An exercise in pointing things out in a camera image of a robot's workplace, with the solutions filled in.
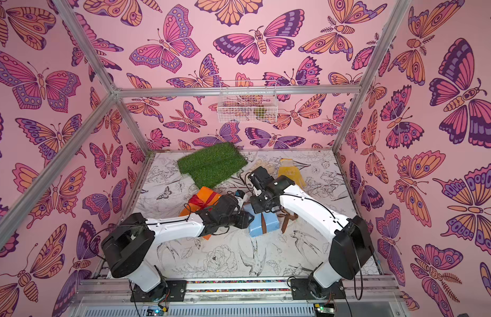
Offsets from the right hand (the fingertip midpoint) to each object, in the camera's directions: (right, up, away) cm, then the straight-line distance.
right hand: (259, 203), depth 82 cm
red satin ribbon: (-28, 0, +6) cm, 29 cm away
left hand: (-2, -6, +4) cm, 8 cm away
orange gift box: (-24, +1, +5) cm, 24 cm away
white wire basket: (-5, +47, +14) cm, 49 cm away
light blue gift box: (+6, -8, +1) cm, 9 cm away
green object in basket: (+1, +42, +13) cm, 44 cm away
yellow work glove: (+17, +14, +28) cm, 36 cm away
